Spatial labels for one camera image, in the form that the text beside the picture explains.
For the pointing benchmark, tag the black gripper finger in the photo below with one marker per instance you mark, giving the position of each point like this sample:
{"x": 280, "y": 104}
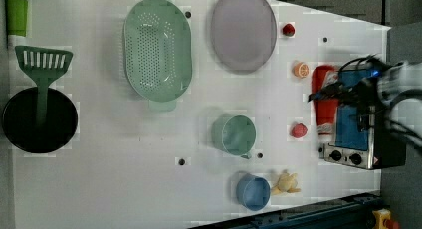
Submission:
{"x": 332, "y": 91}

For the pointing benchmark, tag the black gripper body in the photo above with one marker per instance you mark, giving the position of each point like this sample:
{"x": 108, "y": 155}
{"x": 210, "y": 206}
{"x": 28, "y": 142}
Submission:
{"x": 363, "y": 94}

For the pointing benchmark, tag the red ketchup bottle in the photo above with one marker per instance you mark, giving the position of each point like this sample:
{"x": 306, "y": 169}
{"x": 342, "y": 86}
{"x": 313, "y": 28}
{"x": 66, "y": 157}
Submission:
{"x": 325, "y": 109}

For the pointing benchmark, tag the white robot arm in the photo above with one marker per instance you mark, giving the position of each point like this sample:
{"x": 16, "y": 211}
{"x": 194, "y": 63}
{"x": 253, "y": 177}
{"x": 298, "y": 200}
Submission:
{"x": 390, "y": 86}

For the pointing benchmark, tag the pale purple plate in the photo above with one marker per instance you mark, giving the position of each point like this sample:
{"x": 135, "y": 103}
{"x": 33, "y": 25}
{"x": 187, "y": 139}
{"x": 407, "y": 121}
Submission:
{"x": 243, "y": 33}

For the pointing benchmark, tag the orange slice toy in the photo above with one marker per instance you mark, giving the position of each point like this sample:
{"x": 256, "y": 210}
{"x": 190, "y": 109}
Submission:
{"x": 301, "y": 70}

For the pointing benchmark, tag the silver toaster oven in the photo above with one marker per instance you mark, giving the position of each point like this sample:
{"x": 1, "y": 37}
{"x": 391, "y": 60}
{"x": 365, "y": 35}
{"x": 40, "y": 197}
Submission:
{"x": 360, "y": 138}

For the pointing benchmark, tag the red strawberry toy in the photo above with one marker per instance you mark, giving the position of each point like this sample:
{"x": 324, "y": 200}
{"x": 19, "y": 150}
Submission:
{"x": 299, "y": 130}

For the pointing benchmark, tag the small red tomato toy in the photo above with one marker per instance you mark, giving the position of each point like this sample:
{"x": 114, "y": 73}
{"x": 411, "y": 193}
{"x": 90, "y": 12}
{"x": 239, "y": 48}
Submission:
{"x": 289, "y": 30}

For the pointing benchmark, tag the peeled banana toy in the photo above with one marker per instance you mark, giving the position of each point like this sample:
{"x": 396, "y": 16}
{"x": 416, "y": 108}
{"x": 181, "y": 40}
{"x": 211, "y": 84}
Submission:
{"x": 287, "y": 183}

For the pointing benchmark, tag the green mug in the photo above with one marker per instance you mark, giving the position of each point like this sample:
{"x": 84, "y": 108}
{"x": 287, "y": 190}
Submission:
{"x": 234, "y": 134}

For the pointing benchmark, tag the yellow red clamp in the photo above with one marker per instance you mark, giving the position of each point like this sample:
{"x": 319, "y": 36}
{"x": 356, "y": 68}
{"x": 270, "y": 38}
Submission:
{"x": 383, "y": 220}

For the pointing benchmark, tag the blue cup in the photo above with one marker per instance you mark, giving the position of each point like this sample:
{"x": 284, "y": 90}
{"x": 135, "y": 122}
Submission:
{"x": 253, "y": 192}

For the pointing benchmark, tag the green perforated colander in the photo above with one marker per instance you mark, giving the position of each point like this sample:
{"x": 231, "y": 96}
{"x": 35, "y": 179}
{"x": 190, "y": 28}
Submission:
{"x": 157, "y": 51}

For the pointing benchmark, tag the green slotted spatula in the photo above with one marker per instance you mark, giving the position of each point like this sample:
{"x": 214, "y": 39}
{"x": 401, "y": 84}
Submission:
{"x": 43, "y": 66}

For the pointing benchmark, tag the black round pot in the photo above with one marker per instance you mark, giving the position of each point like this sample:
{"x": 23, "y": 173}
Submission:
{"x": 26, "y": 129}

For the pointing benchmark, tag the blue metal rail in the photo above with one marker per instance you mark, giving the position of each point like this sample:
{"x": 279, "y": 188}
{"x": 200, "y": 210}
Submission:
{"x": 351, "y": 212}

